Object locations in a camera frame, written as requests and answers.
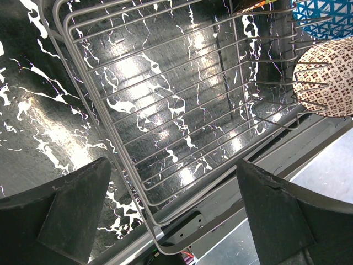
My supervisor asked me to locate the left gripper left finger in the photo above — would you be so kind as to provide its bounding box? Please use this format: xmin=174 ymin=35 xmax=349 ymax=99
xmin=1 ymin=157 xmax=111 ymax=264

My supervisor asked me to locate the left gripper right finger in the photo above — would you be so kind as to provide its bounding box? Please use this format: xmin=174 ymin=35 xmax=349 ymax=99
xmin=236 ymin=160 xmax=352 ymax=264

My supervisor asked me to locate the black wire dish rack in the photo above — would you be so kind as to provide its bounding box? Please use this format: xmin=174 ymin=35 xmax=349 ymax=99
xmin=38 ymin=1 xmax=315 ymax=255

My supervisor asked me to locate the blue patterned ceramic bowl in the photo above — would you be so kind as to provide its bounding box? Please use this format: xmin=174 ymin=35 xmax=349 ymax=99
xmin=291 ymin=0 xmax=352 ymax=39

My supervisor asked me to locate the brown patterned ceramic bowl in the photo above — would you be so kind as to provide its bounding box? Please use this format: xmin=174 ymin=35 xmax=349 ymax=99
xmin=293 ymin=37 xmax=352 ymax=118

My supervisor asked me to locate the red floral plate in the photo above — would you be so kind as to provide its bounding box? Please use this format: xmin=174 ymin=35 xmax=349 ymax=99
xmin=231 ymin=0 xmax=276 ymax=14

